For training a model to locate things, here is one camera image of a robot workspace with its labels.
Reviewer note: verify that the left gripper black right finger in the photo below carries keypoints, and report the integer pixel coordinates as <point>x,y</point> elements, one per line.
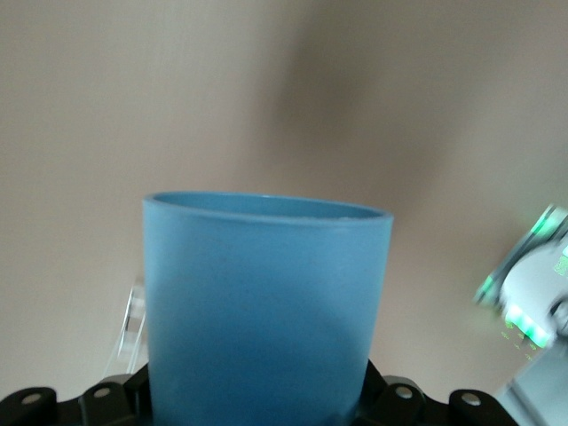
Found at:
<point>399,404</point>

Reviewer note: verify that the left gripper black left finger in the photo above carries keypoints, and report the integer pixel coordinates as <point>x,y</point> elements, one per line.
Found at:
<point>115,401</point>

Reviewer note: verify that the blue plastic cup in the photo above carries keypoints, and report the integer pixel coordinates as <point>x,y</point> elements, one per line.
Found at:
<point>266,288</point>

